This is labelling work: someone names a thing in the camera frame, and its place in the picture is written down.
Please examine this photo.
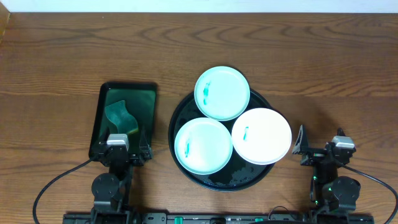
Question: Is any green sponge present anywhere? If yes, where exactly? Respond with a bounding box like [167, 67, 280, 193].
[105, 100, 139, 135]

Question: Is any white plate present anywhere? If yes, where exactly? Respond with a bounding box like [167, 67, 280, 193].
[231, 108, 292, 165]

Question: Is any mint plate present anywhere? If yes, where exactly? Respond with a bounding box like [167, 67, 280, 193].
[193, 66, 251, 121]
[174, 118, 233, 175]

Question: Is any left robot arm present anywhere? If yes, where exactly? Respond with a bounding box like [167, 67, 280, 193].
[87, 129, 153, 224]

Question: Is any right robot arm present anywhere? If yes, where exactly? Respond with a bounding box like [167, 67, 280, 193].
[292, 125, 361, 223]

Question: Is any rectangular black tray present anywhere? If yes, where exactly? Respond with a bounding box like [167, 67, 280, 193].
[88, 82, 157, 157]

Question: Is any round black tray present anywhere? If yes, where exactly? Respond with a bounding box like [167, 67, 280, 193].
[168, 93, 274, 192]

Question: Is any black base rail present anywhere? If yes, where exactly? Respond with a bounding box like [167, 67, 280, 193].
[62, 212, 376, 224]

